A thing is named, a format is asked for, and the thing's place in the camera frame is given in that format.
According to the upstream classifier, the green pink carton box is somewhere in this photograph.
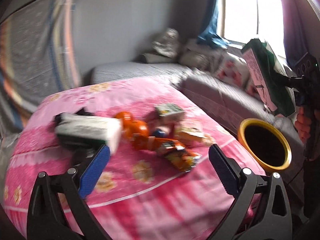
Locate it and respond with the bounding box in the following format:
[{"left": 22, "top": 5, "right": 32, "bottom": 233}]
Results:
[{"left": 241, "top": 38, "right": 296, "bottom": 117}]

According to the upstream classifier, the white green tissue pack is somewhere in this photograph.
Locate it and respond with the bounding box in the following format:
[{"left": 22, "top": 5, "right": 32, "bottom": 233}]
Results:
[{"left": 54, "top": 109, "right": 123, "bottom": 155}]

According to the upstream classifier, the whole orange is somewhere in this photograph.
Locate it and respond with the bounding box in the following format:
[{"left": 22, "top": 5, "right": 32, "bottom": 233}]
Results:
[{"left": 124, "top": 120, "right": 149, "bottom": 141}]

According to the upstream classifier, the orange peel piece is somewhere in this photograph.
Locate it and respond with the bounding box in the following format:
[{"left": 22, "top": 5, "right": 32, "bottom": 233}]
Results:
[{"left": 114, "top": 111, "right": 134, "bottom": 128}]

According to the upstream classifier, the yellow small box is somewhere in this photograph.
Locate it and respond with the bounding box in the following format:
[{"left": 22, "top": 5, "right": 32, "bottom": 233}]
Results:
[{"left": 174, "top": 120, "right": 215, "bottom": 146}]

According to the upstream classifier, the orange snack wrapper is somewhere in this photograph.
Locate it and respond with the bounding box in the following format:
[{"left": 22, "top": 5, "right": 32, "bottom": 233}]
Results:
[{"left": 131, "top": 134, "right": 202, "bottom": 172}]

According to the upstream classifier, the pink tube blue cap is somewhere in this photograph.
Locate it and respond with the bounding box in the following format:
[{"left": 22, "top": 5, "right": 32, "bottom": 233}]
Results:
[{"left": 149, "top": 120, "right": 175, "bottom": 138}]

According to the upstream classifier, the green white medicine box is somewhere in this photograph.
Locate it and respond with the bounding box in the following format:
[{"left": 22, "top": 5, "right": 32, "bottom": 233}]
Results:
[{"left": 155, "top": 103, "right": 185, "bottom": 122}]

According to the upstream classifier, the yellow rimmed trash bin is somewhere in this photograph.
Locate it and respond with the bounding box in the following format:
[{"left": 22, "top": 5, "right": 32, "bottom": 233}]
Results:
[{"left": 237, "top": 118, "right": 292, "bottom": 173}]

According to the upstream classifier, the right hand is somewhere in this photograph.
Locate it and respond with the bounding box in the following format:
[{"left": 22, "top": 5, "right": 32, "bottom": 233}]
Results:
[{"left": 294, "top": 107, "right": 311, "bottom": 143}]

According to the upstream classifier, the grey quilted sofa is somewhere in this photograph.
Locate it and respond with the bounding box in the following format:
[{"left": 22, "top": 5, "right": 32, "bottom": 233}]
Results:
[{"left": 91, "top": 58, "right": 304, "bottom": 199}]

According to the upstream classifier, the baby print pillow left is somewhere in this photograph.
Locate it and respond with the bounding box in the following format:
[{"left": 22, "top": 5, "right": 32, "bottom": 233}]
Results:
[{"left": 214, "top": 53, "right": 250, "bottom": 89}]

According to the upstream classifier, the purple curtain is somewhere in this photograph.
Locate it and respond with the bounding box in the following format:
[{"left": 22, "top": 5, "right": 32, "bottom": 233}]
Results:
[{"left": 281, "top": 0, "right": 319, "bottom": 69}]

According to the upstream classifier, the window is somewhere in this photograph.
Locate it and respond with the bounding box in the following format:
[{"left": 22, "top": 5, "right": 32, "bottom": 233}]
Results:
[{"left": 217, "top": 0, "right": 285, "bottom": 57}]

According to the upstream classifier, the pink floral table cloth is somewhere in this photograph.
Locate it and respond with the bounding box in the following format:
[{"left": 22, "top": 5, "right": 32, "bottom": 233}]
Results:
[{"left": 3, "top": 77, "right": 264, "bottom": 239}]

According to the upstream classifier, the grey cushion pile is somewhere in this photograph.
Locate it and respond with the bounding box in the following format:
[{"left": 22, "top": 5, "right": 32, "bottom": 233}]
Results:
[{"left": 178, "top": 38, "right": 226, "bottom": 73}]

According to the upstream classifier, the blue curtain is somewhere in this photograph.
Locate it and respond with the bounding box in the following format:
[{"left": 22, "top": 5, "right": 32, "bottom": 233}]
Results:
[{"left": 196, "top": 0, "right": 229, "bottom": 49}]

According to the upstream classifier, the silver plastic bag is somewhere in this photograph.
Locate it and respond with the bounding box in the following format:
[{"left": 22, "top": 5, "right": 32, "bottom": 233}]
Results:
[{"left": 152, "top": 28, "right": 180, "bottom": 59}]

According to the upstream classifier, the striped grey drape cloth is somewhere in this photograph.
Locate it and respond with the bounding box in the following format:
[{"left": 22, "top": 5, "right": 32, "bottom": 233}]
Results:
[{"left": 1, "top": 0, "right": 81, "bottom": 131}]

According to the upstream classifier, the grey bolster pillow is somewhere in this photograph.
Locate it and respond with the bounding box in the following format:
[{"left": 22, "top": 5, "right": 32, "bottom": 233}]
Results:
[{"left": 137, "top": 53, "right": 176, "bottom": 63}]

